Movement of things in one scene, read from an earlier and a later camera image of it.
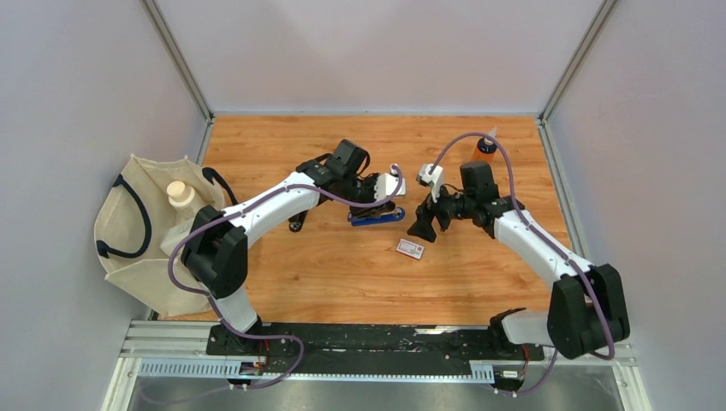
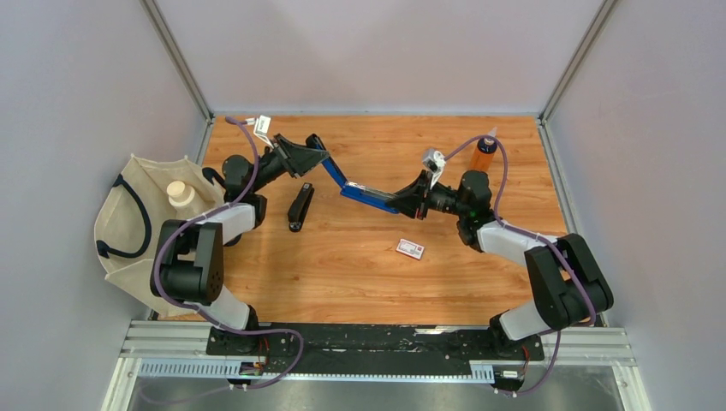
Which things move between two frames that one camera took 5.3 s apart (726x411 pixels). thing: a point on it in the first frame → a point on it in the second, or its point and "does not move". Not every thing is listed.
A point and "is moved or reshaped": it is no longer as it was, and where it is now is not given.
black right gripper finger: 423,226 → 412,200
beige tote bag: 135,229 does not move
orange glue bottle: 484,149 does not move
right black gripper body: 457,204 does not move
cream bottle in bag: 181,199 does not move
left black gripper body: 359,191 → 271,164
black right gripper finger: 443,217 → 420,187
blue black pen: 394,215 is moved or reshaped
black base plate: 357,349 does not move
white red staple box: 410,248 does not move
